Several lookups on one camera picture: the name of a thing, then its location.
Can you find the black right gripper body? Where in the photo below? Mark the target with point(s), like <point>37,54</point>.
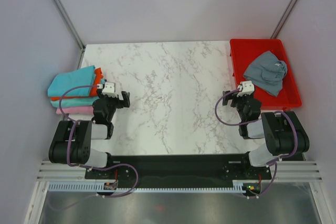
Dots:
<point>239,103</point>

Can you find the red plastic bin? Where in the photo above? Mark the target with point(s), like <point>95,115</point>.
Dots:
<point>244,51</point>

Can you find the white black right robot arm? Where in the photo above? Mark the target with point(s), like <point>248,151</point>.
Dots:
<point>282,131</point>

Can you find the folded pink t shirt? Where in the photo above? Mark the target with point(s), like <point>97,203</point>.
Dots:
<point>76,110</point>

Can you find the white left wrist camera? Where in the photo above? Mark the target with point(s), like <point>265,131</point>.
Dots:
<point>106,90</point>

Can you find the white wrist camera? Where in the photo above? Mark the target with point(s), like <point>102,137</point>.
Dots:
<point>245,88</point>
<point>106,90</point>

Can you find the aluminium frame rail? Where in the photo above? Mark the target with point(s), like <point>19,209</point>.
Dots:
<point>287,172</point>

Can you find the grey slotted cable duct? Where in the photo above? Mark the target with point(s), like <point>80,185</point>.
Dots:
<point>102,187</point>

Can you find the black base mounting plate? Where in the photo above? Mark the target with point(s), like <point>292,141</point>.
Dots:
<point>214,169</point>

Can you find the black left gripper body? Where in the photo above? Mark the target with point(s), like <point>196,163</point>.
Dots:
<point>113,104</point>

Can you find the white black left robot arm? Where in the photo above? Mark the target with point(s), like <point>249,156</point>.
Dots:
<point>71,144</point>

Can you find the folded red t shirt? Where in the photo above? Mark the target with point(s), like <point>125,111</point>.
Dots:
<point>88,90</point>

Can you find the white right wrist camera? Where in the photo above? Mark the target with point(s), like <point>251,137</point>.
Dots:
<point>245,88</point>

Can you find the grey t shirt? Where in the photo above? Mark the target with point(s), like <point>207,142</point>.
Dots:
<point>267,72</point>

